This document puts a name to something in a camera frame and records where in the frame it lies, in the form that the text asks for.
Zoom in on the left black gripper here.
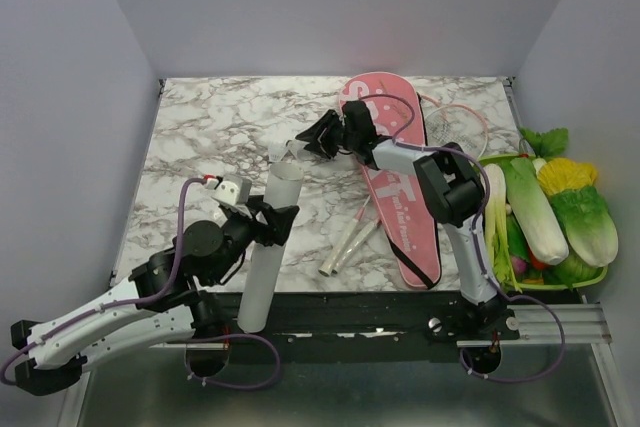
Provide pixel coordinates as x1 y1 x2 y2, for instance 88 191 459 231
207 196 300 287

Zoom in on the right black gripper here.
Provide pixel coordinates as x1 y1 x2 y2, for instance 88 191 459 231
295 110 357 161

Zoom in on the white shuttlecock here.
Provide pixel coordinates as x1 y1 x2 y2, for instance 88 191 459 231
285 139 312 161
267 142 288 163

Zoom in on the white shuttlecock tube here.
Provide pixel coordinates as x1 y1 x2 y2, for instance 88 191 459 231
237 162 303 333

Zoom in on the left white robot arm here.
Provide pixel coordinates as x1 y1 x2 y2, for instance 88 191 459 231
1 195 300 396

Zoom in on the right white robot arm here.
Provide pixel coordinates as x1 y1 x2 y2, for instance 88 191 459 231
296 100 509 339

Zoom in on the pink badminton racket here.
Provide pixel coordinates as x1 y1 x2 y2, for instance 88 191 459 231
318 196 371 277

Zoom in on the pink racket bag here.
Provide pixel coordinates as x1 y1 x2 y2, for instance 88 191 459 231
339 72 441 290

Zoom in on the green vegetable basket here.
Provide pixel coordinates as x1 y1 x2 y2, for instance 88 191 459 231
481 154 613 291

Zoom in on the white green leek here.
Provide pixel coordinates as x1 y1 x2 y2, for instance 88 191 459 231
484 164 516 289

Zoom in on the green leafy vegetable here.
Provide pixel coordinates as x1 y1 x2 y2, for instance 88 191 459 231
519 127 569 158

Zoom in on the white green bok choy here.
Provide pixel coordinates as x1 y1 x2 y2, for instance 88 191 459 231
501 157 569 266

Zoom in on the yellow green napa cabbage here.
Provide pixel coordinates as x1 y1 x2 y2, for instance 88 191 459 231
537 158 619 268

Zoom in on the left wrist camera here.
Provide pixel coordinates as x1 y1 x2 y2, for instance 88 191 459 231
212 175 252 207

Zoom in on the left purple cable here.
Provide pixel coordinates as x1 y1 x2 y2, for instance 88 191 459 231
0 176 282 391

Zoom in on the black mounting base plate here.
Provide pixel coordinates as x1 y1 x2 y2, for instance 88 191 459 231
102 289 521 366

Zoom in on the aluminium rail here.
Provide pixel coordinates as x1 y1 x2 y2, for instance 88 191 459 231
446 304 612 347

